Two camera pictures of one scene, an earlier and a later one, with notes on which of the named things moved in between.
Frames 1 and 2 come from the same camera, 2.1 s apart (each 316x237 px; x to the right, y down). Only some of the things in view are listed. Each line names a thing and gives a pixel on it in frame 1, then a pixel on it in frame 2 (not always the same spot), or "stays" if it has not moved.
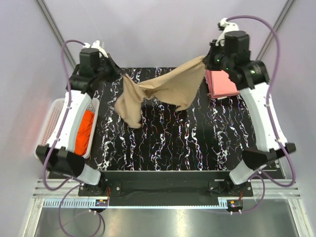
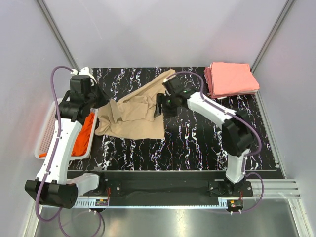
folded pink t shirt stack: [219, 84] stays
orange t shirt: [83, 135] stays
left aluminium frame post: [45, 11] stays
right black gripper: [208, 60] -> [160, 99]
